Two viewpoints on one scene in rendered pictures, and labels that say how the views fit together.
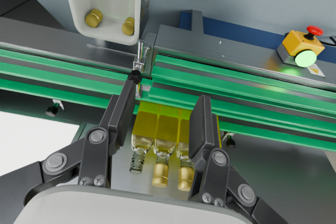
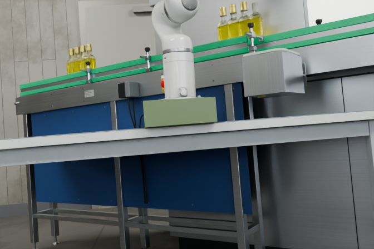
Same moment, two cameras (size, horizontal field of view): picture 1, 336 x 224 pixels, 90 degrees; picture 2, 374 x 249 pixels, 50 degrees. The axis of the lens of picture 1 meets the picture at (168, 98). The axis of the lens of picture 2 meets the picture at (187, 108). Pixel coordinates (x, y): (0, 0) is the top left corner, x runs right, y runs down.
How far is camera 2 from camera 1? 1.72 m
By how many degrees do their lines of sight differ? 51
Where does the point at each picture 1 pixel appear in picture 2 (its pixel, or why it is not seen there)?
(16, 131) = (344, 8)
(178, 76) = (234, 39)
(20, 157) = not seen: outside the picture
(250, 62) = (198, 66)
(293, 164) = not seen: hidden behind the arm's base
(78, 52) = (305, 51)
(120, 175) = (272, 9)
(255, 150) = not seen: hidden behind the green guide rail
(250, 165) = not seen: hidden behind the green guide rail
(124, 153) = (275, 21)
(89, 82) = (290, 35)
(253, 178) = (203, 40)
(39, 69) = (321, 30)
